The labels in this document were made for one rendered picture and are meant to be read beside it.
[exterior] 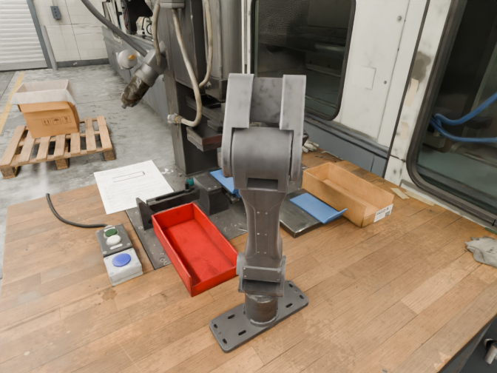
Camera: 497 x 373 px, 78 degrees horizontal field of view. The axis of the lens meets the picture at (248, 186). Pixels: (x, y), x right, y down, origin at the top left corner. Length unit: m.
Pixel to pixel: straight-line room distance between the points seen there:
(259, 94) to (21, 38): 9.62
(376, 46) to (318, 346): 1.00
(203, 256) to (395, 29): 0.94
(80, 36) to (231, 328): 9.61
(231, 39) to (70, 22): 9.23
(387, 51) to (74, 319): 1.18
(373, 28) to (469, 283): 0.87
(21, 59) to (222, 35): 9.33
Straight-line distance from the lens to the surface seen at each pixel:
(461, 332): 0.75
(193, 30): 0.83
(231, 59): 0.79
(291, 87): 0.37
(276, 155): 0.34
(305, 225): 0.84
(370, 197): 1.00
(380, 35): 1.26
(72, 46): 9.97
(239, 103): 0.36
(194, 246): 0.80
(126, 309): 0.71
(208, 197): 0.87
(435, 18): 1.09
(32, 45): 9.94
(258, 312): 0.60
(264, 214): 0.42
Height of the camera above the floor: 1.43
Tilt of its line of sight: 31 degrees down
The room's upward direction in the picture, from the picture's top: straight up
